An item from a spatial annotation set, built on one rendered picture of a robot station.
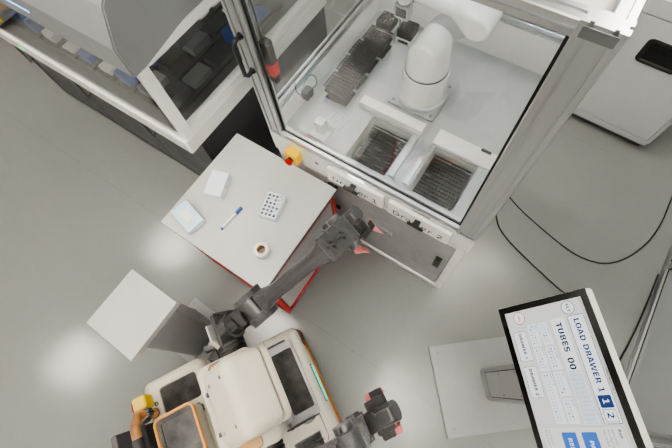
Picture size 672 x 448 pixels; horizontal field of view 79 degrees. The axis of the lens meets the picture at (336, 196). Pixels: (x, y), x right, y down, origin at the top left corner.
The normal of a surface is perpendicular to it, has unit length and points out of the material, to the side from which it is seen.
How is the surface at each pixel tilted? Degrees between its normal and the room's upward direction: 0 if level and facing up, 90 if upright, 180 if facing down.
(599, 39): 90
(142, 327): 0
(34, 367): 0
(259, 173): 0
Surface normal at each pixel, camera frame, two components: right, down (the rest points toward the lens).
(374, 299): -0.07, -0.41
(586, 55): -0.55, 0.77
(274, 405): 0.55, -0.60
